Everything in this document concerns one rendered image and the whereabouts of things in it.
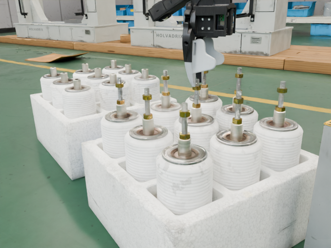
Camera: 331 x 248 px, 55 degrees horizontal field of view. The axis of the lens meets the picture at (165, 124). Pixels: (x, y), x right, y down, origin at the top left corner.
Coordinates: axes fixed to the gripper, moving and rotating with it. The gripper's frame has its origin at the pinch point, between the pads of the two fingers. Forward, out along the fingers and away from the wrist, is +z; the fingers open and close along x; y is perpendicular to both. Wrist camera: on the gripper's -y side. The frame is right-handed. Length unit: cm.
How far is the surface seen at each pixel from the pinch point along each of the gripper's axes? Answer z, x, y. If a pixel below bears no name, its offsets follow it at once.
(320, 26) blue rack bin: 22, 465, 18
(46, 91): 14, 19, -62
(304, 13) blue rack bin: 4, 470, -6
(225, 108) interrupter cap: 8.9, 9.4, 4.4
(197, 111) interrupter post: 6.8, -0.9, 1.3
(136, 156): 12.2, -14.7, -5.7
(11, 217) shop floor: 34, -18, -41
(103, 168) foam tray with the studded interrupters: 17.2, -13.6, -14.4
